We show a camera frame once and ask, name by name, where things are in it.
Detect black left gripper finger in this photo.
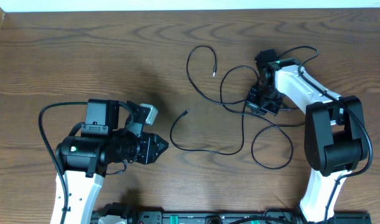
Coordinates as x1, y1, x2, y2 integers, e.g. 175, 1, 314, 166
154, 134, 169, 151
153, 148, 167, 163

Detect black usb cable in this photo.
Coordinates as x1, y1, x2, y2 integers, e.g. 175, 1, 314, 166
220, 65, 306, 170

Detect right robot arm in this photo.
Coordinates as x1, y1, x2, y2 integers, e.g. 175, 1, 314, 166
246, 49, 373, 223

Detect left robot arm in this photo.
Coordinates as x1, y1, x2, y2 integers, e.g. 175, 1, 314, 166
51, 99, 169, 223

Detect black aluminium mounting rail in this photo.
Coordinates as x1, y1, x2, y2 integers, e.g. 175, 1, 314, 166
90, 202, 373, 224

